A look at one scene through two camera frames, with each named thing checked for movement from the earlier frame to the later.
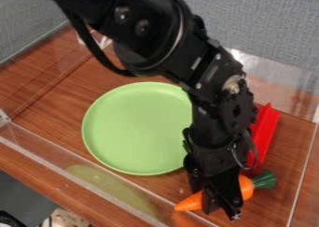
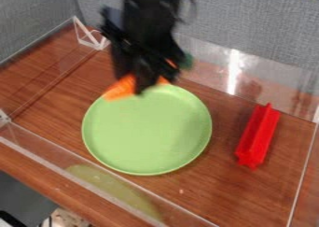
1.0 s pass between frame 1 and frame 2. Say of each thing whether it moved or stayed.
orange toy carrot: moved
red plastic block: stayed
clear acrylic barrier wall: stayed
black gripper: moved
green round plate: stayed
